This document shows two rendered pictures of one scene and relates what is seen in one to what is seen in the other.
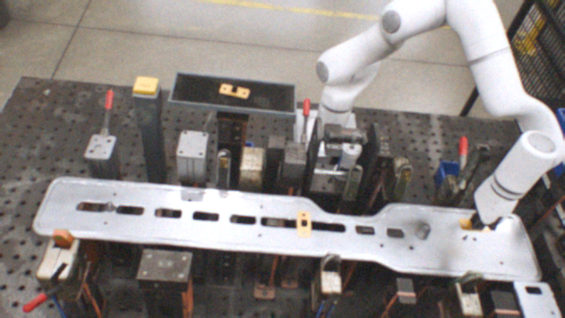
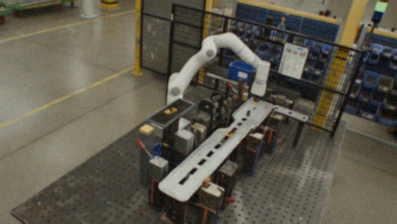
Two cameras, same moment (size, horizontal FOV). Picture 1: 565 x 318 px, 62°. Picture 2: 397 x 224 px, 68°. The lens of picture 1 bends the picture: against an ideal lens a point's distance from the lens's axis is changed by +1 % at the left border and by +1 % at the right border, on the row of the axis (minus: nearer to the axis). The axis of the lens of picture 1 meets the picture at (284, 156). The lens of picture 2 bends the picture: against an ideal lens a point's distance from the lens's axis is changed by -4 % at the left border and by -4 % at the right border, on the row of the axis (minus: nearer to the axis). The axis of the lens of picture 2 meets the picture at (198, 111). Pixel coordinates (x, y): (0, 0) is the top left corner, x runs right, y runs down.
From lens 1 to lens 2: 1.52 m
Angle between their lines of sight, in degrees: 45
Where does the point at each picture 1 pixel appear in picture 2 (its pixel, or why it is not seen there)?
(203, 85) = (160, 115)
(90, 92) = (59, 186)
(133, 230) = (204, 173)
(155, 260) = (225, 169)
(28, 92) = (30, 211)
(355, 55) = (187, 76)
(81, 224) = (191, 186)
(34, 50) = not seen: outside the picture
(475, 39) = (237, 45)
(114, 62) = not seen: outside the picture
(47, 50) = not seen: outside the picture
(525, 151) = (264, 66)
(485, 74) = (244, 52)
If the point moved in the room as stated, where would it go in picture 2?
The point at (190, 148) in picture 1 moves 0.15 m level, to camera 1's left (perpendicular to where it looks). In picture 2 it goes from (187, 135) to (170, 145)
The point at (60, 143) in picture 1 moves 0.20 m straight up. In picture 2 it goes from (87, 210) to (84, 186)
